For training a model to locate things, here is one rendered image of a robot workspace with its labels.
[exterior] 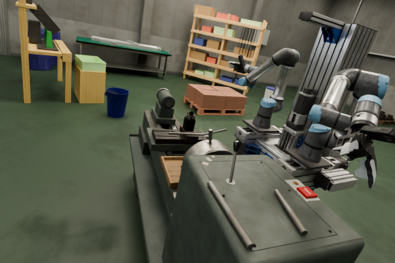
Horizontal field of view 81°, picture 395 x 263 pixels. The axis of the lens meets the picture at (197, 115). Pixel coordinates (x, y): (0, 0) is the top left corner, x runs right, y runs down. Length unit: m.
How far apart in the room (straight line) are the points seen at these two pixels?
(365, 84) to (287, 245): 0.89
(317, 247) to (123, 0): 8.46
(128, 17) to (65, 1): 1.85
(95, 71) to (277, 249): 4.57
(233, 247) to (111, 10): 8.34
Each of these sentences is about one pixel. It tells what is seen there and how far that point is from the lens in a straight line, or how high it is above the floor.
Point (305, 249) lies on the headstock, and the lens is 0.86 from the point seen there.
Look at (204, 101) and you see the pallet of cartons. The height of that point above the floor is 0.33.
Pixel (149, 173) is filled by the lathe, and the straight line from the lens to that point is 2.15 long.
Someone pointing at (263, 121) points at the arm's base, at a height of 1.22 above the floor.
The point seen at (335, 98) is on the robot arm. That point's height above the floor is 1.64.
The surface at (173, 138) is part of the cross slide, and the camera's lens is 1.84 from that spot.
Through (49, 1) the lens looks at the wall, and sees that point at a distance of 8.69.
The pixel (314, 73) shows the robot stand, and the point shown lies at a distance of 1.89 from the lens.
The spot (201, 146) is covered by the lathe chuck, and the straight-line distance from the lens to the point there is 1.26.
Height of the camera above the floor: 1.79
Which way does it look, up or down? 20 degrees down
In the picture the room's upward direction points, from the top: 12 degrees clockwise
